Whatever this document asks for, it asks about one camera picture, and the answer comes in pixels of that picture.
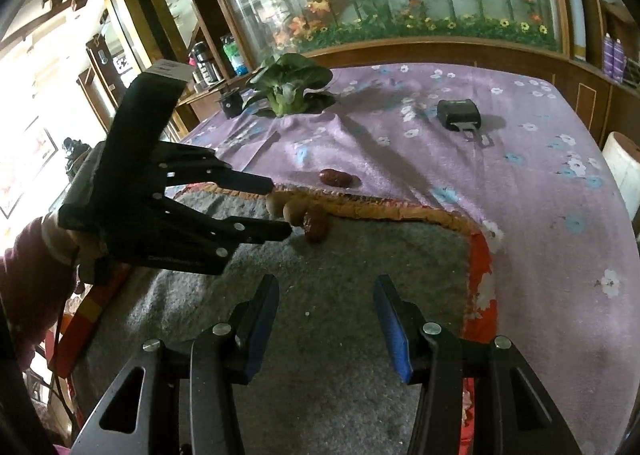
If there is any black round container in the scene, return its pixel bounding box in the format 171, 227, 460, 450
216, 89, 243, 120

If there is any person's left forearm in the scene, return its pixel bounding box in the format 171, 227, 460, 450
0, 215, 81, 376

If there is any purple floral blanket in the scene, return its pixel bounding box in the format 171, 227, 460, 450
177, 62, 640, 455

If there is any black silver thermos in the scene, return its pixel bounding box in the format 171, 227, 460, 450
190, 41, 221, 86

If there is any green plastic bottle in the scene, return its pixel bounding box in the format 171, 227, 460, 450
220, 34, 248, 76

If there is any person's left hand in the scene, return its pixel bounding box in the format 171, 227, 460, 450
67, 230, 113, 286

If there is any dark figurine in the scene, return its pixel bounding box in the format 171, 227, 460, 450
62, 137, 91, 170

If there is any framed wall picture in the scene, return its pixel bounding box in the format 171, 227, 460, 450
0, 127, 58, 220

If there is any green bok choy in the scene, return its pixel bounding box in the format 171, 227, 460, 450
242, 52, 335, 117

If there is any purple bottle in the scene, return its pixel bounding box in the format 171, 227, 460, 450
613, 37, 627, 84
602, 32, 615, 80

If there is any red date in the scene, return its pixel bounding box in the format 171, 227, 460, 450
320, 168, 353, 188
302, 207, 329, 242

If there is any grey felt mat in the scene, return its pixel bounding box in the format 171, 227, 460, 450
70, 187, 473, 455

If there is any red box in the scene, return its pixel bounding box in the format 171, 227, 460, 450
47, 267, 136, 378

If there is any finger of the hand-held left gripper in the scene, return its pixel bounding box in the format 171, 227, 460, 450
160, 145, 276, 196
166, 202, 293, 262

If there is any wooden shelf cabinet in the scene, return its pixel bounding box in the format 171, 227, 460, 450
100, 0, 241, 126

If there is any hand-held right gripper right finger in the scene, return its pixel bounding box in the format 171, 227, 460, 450
372, 274, 583, 455

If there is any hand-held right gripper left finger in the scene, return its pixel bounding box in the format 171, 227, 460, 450
70, 274, 281, 455

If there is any black box with metal clip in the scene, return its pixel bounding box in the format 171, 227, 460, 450
436, 98, 493, 146

